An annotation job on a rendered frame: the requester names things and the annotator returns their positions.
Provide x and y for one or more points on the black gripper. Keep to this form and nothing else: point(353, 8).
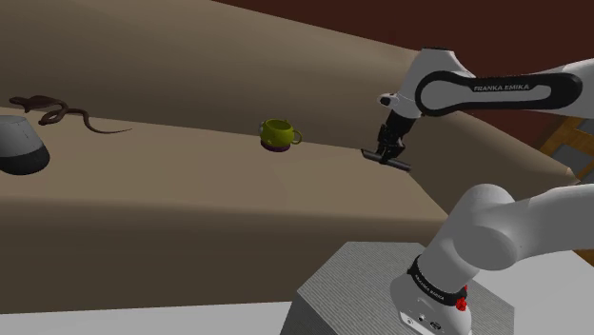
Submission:
point(398, 125)

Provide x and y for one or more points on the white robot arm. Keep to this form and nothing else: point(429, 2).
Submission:
point(487, 227)

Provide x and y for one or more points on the green cup with purple base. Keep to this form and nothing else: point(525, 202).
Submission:
point(276, 132)

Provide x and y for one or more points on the grey robot stand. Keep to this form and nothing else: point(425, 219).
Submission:
point(352, 287)

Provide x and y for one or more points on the tan sofa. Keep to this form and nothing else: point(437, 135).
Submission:
point(185, 185)

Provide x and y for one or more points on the brown toy snake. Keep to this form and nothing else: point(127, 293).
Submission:
point(37, 99)

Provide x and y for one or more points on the grey and black domed speaker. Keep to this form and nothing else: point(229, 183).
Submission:
point(18, 148)

